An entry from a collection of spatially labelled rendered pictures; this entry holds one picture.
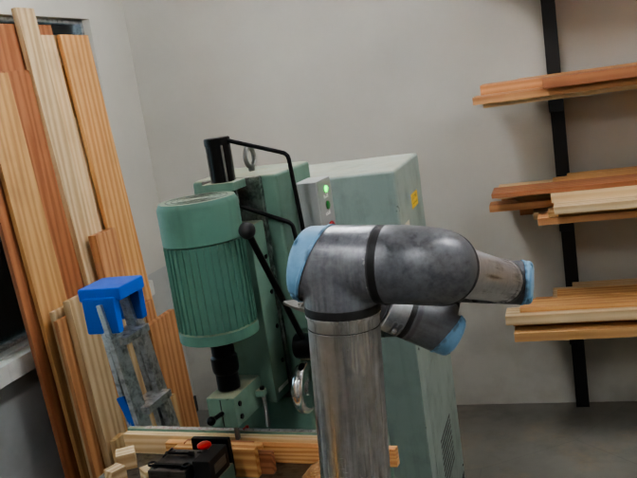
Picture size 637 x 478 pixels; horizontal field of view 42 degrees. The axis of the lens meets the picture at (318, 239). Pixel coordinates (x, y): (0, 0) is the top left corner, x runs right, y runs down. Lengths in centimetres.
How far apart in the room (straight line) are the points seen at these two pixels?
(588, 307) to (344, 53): 163
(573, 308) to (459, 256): 248
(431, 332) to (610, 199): 192
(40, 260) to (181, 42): 154
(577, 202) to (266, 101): 162
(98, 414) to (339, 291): 223
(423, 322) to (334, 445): 46
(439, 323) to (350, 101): 250
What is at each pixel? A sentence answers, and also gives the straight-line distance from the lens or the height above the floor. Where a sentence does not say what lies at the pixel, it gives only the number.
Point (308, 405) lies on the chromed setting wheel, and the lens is 193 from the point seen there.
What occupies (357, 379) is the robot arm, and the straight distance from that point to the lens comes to 123.
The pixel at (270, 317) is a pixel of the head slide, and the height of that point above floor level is 120.
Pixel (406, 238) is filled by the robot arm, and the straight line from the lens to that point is 116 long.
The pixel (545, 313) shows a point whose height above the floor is 61.
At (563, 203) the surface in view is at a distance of 349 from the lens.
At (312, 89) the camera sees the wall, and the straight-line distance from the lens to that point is 409.
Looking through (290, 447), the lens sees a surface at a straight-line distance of 186.
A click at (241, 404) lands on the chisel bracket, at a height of 105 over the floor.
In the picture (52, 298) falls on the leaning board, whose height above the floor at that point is 104.
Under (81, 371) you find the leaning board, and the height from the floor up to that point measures 77.
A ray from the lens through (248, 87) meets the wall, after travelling 420.
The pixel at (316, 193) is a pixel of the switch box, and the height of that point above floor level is 145.
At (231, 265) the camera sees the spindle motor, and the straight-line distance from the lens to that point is 173.
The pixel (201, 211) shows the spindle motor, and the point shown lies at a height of 149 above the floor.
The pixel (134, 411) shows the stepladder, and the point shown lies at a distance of 280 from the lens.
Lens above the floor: 171
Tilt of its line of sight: 11 degrees down
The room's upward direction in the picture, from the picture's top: 8 degrees counter-clockwise
